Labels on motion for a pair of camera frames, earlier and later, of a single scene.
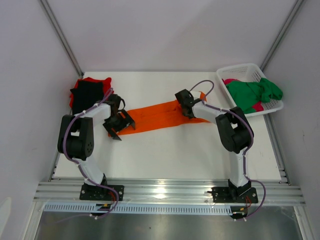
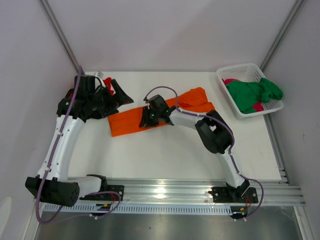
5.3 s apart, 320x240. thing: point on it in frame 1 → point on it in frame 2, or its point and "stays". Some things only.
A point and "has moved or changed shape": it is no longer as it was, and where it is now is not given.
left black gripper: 108,125 → 121,97
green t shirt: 246,94 stays
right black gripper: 185,106 → 146,120
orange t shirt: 145,119 has moved or changed shape
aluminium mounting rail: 169,191 stays
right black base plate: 234,195 stays
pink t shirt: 257,107 stays
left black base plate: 91,192 stays
